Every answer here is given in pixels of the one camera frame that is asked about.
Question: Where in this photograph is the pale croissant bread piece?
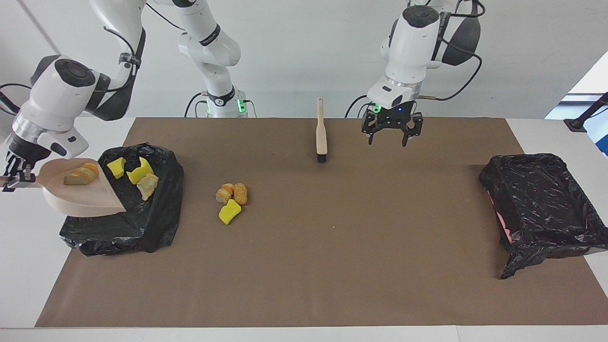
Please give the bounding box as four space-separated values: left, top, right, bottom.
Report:
137 173 159 201

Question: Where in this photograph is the black plastic trash bag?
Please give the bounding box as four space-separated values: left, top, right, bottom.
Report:
59 143 184 257
478 153 608 280

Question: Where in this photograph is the yellow curved sponge piece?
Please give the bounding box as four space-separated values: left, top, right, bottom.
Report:
218 199 242 225

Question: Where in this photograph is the black base power cable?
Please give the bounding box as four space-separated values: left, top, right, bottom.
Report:
184 92 210 118
345 94 380 118

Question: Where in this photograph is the small striped bread roll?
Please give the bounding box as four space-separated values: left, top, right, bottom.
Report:
216 183 235 205

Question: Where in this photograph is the yellow notched sponge piece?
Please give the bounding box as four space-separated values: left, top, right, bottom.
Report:
126 157 154 185

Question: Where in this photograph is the brown table mat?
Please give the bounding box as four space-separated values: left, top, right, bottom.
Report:
36 117 608 328

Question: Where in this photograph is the orange striped croissant bread piece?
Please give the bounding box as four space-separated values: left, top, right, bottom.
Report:
64 162 100 186

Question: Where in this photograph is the beige brush with black bristles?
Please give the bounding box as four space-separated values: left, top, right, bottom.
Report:
316 98 328 163

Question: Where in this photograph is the pink plastic bin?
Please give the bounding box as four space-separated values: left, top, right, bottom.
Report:
495 210 513 244

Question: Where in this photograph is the yellow wedge sponge piece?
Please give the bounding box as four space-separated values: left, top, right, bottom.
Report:
106 157 127 180

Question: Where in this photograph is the beige plastic dustpan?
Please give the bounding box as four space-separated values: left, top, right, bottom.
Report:
0 158 127 218

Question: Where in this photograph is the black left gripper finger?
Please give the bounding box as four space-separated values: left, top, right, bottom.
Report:
403 116 424 147
362 119 381 145

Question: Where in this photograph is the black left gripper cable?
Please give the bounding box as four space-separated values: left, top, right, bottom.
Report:
417 0 483 102

